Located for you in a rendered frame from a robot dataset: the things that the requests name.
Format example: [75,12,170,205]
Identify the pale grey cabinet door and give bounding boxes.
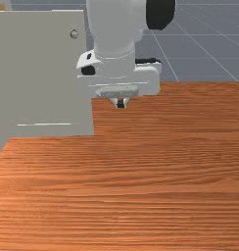
[0,9,95,137]

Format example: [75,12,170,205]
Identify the pale cabinet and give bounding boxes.
[0,0,12,157]

